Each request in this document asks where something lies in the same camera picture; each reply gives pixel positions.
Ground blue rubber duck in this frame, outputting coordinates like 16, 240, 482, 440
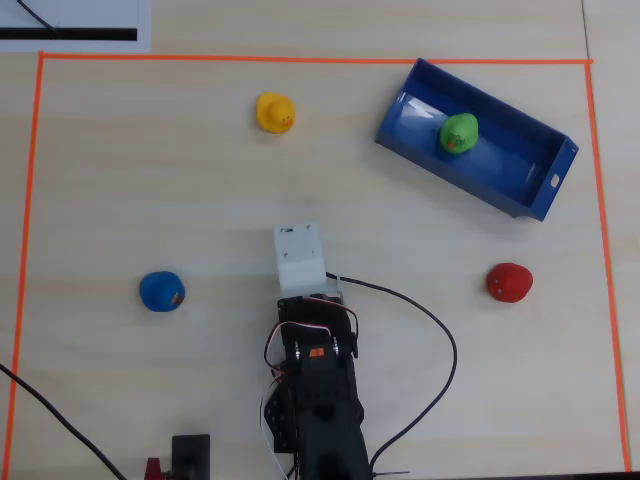
139, 270, 187, 315

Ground black table clamp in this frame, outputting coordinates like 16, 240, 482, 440
171, 433, 212, 480

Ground red rubber duck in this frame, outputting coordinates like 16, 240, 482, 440
485, 262, 535, 305

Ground thick black cable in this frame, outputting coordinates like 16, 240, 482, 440
0, 361, 127, 480

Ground green rubber duck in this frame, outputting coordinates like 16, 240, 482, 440
438, 112, 480, 155

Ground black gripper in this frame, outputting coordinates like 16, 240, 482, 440
276, 294, 361, 360

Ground orange tape strip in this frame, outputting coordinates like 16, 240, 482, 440
1, 52, 47, 480
38, 51, 595, 67
584, 60, 633, 474

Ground thin black cable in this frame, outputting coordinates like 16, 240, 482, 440
16, 0, 60, 32

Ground blue plastic box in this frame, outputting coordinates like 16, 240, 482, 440
374, 57, 580, 224

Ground white sheet with black stripe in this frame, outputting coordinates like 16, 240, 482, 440
0, 0, 152, 54

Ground red white base servo wires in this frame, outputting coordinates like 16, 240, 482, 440
258, 374, 297, 479

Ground red white gripper servo wires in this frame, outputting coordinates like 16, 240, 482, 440
262, 295, 360, 382

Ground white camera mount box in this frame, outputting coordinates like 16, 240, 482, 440
272, 222, 346, 304

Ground black camera cable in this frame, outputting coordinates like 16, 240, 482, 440
324, 271, 459, 476

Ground yellow rubber duck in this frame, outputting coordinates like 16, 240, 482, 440
255, 91, 297, 135

